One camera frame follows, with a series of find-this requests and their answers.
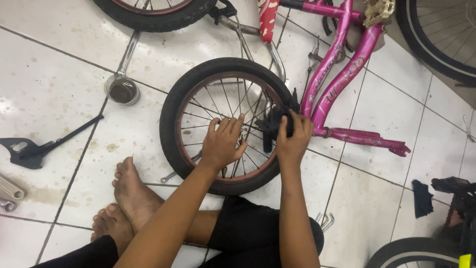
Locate bicycle wheel with red rim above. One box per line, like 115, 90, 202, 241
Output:
92, 0, 218, 33

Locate person's bare foot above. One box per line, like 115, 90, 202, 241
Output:
90, 202, 135, 257
112, 156, 165, 233

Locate silver spanner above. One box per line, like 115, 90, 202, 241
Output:
160, 150, 204, 184

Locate person's right hand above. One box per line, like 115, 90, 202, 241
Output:
276, 110, 315, 167

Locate bicycle wheel with white stripe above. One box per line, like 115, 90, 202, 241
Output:
366, 237, 476, 268

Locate pink bicycle frame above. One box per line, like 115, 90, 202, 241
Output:
278, 0, 412, 158

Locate metal brake caliper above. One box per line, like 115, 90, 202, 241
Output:
307, 35, 347, 75

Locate chrome bicycle handlebar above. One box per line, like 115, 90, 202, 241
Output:
217, 15, 287, 83

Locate red handlebar pad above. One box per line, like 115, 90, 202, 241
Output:
258, 0, 280, 44

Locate black handlebar grip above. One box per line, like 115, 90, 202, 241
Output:
208, 0, 238, 25

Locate person's black trousers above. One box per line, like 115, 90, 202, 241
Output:
31, 195, 325, 268

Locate black rag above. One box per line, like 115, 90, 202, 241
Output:
254, 88, 300, 153

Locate large bicycle wheel silver rim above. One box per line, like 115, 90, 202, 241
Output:
395, 0, 476, 85

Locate dark blue cloth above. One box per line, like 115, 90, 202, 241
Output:
411, 179, 434, 219

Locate black bicycle part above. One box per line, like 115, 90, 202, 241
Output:
431, 176, 476, 240

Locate small spoked bicycle wheel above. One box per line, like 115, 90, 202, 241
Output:
159, 57, 294, 197

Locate gold bicycle pedal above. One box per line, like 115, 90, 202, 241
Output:
363, 0, 396, 28

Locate black bicycle kickstand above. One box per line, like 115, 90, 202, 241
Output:
0, 114, 105, 170

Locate set of hex keys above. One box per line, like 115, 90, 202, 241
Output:
315, 212, 335, 234

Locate person's left hand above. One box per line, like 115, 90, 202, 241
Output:
199, 113, 248, 172

